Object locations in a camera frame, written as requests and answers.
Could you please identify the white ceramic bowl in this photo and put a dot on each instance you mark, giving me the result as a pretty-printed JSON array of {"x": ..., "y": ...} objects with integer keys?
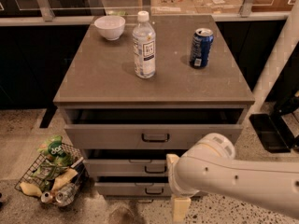
[{"x": 110, "y": 27}]

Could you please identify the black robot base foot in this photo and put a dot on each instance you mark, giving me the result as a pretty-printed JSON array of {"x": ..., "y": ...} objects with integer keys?
[{"x": 274, "y": 134}]

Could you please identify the metal railing frame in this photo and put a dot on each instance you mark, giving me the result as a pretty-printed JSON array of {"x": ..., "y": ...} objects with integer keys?
[{"x": 37, "y": 12}]

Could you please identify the cardboard box left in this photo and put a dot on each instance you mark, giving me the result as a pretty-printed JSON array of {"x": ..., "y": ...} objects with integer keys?
[{"x": 172, "y": 7}]

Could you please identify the grey drawer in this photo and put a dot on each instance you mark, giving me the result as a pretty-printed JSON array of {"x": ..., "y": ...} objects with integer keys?
[
  {"x": 137, "y": 186},
  {"x": 150, "y": 128},
  {"x": 143, "y": 162}
]

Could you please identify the blue soda can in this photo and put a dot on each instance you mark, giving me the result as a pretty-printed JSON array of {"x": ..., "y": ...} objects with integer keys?
[{"x": 201, "y": 44}]

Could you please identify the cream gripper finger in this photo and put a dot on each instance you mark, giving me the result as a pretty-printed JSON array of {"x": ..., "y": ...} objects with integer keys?
[
  {"x": 180, "y": 207},
  {"x": 171, "y": 160}
]

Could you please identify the grey top drawer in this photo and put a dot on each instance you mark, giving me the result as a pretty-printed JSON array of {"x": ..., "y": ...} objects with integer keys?
[{"x": 150, "y": 128}]

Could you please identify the green chip bag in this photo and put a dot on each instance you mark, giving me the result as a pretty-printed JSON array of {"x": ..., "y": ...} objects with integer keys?
[{"x": 52, "y": 149}]

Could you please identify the grey drawer cabinet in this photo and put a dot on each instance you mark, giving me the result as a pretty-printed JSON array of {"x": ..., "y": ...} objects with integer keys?
[{"x": 102, "y": 74}]

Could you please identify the yellow snack bag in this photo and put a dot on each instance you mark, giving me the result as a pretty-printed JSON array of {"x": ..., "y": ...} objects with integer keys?
[{"x": 64, "y": 179}]

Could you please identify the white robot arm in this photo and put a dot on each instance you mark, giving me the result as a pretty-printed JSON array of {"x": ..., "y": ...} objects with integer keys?
[{"x": 210, "y": 165}]

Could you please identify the grey bottom drawer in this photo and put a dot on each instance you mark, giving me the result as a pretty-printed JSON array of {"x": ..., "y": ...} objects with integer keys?
[{"x": 137, "y": 186}]

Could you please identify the crushed silver can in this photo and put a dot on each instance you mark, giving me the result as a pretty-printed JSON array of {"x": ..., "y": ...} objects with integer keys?
[{"x": 61, "y": 197}]

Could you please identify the clear plastic water bottle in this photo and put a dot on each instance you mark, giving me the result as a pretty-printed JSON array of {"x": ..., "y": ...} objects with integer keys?
[{"x": 144, "y": 45}]

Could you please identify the black wire basket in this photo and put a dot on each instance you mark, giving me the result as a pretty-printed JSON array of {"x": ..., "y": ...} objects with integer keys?
[{"x": 41, "y": 174}]

